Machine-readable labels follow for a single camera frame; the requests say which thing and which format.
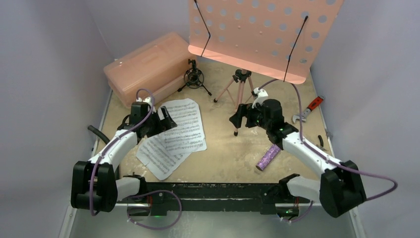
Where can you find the purple glitter microphone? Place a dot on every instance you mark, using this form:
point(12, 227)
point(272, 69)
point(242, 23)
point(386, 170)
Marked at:
point(270, 154)

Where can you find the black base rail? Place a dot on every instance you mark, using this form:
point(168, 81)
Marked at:
point(264, 198)

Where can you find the black microphone shock mount stand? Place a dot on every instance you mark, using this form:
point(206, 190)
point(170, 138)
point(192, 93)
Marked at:
point(193, 78)

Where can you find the pink music stand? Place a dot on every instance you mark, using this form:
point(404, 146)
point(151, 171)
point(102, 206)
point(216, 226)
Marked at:
point(276, 38)

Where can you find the sheet music page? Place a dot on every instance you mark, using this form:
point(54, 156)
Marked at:
point(188, 136)
point(153, 155)

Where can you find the black handled pliers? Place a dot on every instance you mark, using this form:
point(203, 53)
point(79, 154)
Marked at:
point(321, 143)

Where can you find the pink translucent storage box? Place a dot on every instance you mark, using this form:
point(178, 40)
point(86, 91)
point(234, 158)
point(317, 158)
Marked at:
point(158, 67)

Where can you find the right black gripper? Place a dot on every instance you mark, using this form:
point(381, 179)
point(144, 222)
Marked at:
point(244, 114)

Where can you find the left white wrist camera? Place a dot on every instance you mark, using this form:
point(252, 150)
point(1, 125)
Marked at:
point(149, 100)

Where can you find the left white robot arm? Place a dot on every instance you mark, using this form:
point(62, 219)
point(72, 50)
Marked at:
point(94, 185)

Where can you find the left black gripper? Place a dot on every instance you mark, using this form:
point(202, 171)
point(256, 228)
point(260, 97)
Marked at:
point(163, 125)

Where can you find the red handled tool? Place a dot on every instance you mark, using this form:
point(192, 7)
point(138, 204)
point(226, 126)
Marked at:
point(313, 105)

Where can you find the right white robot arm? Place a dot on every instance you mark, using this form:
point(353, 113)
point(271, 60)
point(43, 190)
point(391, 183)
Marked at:
point(339, 187)

